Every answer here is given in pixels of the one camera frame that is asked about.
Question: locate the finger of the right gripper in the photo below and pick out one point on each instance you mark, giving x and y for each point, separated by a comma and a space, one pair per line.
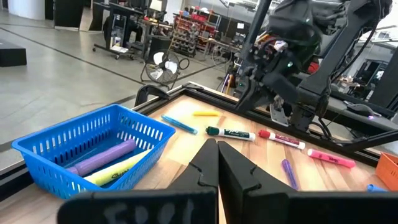
262, 91
247, 93

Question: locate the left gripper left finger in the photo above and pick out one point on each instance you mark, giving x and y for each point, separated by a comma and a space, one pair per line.
205, 168

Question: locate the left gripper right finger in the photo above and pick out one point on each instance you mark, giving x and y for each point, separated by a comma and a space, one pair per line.
236, 174

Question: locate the dark green Expo marker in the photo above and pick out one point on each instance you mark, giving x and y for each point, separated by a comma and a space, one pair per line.
230, 133

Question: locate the red Expo dry-erase marker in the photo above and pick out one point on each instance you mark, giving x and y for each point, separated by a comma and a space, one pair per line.
281, 139

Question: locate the blue thin pen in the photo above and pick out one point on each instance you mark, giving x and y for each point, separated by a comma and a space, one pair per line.
178, 124

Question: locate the purple thin pen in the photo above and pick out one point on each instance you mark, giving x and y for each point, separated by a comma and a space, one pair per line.
289, 172

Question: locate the yellow highlighter marker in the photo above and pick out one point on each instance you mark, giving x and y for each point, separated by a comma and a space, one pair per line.
115, 171

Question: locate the purple highlighter marker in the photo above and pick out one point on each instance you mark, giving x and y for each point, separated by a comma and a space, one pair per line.
102, 158

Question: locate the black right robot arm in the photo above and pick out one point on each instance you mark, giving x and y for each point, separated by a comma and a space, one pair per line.
335, 53

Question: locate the yellow thin pen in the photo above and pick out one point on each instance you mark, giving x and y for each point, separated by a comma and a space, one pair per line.
206, 113

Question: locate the shelving rack red bins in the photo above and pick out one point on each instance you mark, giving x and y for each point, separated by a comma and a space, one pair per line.
189, 37

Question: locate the black computer mouse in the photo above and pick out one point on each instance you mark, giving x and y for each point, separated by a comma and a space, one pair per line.
360, 109

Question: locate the black floor fan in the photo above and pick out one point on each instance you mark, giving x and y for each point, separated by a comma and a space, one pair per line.
155, 71

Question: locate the pink highlighter marker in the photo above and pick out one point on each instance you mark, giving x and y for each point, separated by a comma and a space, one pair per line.
331, 158

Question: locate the blue plastic basket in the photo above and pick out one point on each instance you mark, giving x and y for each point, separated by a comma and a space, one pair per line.
90, 146

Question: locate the orange plastic basket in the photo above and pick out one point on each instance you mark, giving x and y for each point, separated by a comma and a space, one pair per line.
388, 171

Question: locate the black wheeled desk cart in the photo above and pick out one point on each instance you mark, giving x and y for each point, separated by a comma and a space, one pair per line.
109, 28

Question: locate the black partition panel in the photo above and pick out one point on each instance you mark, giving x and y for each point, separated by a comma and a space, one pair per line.
66, 14

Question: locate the black floor platform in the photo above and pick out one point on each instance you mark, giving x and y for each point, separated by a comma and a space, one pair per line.
12, 56

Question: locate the white round pillar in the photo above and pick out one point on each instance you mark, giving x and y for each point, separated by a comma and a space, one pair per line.
26, 9

